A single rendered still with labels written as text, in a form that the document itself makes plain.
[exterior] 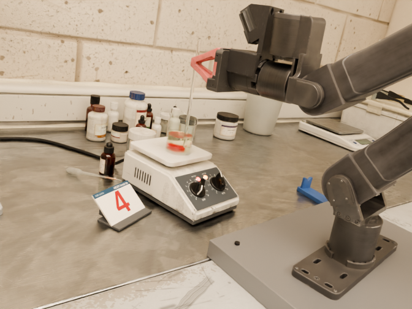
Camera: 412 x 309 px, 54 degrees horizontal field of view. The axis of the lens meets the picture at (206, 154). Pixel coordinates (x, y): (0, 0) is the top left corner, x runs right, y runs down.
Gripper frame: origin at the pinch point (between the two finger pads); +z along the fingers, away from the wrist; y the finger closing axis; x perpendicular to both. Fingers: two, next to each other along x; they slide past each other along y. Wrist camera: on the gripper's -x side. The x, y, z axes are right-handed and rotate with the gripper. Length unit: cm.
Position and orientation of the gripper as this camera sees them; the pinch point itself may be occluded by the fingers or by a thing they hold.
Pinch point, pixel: (195, 62)
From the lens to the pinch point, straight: 73.8
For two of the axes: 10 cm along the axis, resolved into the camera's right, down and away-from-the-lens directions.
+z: -7.7, -3.0, 5.7
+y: -6.3, 1.4, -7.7
